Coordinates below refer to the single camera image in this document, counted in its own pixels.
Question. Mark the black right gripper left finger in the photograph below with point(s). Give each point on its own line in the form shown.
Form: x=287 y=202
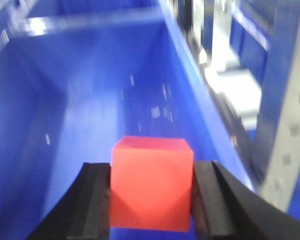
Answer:
x=83 y=211

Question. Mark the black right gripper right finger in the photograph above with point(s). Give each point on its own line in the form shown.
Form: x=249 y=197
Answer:
x=223 y=208

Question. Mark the red foam cube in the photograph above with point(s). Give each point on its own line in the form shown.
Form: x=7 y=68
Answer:
x=150 y=183

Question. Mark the perforated metal shelf upright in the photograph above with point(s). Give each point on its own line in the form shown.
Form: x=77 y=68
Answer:
x=276 y=151

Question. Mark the blue upper bin right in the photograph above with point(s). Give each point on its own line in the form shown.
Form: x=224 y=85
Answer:
x=78 y=75

